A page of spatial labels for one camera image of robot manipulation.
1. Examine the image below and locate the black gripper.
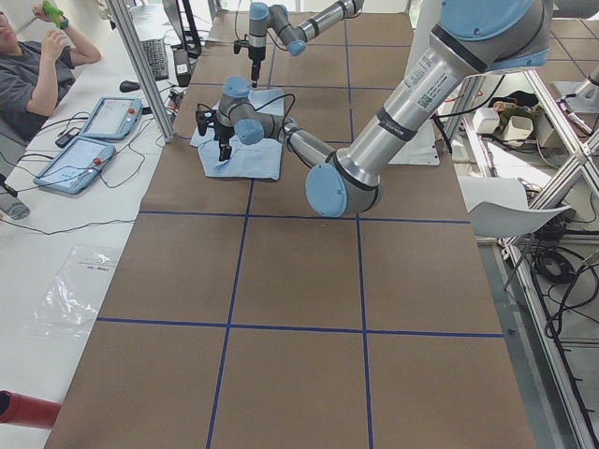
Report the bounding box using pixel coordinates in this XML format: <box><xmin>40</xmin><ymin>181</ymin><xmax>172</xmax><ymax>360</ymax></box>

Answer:
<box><xmin>248</xmin><ymin>46</ymin><xmax>263</xmax><ymax>88</ymax></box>
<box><xmin>214</xmin><ymin>124</ymin><xmax>234</xmax><ymax>162</ymax></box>

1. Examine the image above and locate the light blue striped shirt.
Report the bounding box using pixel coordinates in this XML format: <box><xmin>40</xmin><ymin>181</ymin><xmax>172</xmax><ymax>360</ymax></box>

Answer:
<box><xmin>191</xmin><ymin>79</ymin><xmax>285</xmax><ymax>181</ymax></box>

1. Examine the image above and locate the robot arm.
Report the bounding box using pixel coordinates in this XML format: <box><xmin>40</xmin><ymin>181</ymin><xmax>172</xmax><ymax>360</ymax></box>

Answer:
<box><xmin>234</xmin><ymin>0</ymin><xmax>363</xmax><ymax>88</ymax></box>
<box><xmin>212</xmin><ymin>1</ymin><xmax>553</xmax><ymax>217</ymax></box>

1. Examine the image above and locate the black keyboard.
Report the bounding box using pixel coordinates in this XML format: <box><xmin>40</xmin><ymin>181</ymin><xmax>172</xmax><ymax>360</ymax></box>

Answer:
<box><xmin>140</xmin><ymin>38</ymin><xmax>168</xmax><ymax>80</ymax></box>

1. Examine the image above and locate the upper blue teach pendant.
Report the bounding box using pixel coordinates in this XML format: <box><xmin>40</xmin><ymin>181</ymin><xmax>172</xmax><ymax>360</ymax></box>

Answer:
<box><xmin>80</xmin><ymin>96</ymin><xmax>142</xmax><ymax>141</ymax></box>

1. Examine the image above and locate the blue teach pendant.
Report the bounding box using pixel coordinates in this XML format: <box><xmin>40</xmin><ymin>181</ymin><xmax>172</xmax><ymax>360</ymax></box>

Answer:
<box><xmin>80</xmin><ymin>96</ymin><xmax>142</xmax><ymax>141</ymax></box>
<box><xmin>34</xmin><ymin>137</ymin><xmax>116</xmax><ymax>195</ymax></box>

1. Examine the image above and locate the black computer mouse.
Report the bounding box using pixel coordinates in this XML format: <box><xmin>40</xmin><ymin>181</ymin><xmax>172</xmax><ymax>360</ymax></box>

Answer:
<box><xmin>119</xmin><ymin>80</ymin><xmax>140</xmax><ymax>93</ymax></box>

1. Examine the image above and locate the lower blue teach pendant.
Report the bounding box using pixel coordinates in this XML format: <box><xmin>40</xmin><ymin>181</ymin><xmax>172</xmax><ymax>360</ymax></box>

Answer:
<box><xmin>34</xmin><ymin>137</ymin><xmax>116</xmax><ymax>195</ymax></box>

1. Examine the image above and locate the seated person in grey shirt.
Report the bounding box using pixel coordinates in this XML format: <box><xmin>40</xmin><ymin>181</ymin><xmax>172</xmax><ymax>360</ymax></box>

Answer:
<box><xmin>1</xmin><ymin>4</ymin><xmax>101</xmax><ymax>146</ymax></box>

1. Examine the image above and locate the green object in hand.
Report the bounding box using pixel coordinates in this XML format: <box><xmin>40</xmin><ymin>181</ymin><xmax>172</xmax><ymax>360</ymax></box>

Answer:
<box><xmin>42</xmin><ymin>0</ymin><xmax>63</xmax><ymax>28</ymax></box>

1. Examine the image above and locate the clear plastic bag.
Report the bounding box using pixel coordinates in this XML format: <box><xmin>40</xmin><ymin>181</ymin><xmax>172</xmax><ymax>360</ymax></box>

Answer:
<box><xmin>24</xmin><ymin>245</ymin><xmax>123</xmax><ymax>340</ymax></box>

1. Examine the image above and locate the red cylinder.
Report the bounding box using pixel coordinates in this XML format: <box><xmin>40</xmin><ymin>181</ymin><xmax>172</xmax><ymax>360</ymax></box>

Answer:
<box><xmin>1</xmin><ymin>390</ymin><xmax>61</xmax><ymax>429</ymax></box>

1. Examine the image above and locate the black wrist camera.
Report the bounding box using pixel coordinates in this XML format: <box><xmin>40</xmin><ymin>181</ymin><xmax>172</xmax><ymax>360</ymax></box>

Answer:
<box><xmin>195</xmin><ymin>104</ymin><xmax>212</xmax><ymax>137</ymax></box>

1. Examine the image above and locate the aluminium frame post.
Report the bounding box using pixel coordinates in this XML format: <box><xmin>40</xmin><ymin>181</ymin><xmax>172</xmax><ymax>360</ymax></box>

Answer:
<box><xmin>106</xmin><ymin>0</ymin><xmax>174</xmax><ymax>143</ymax></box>

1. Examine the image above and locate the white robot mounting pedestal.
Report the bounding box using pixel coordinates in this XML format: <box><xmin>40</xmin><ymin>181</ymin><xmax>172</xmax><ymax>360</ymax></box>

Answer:
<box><xmin>389</xmin><ymin>0</ymin><xmax>442</xmax><ymax>166</ymax></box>

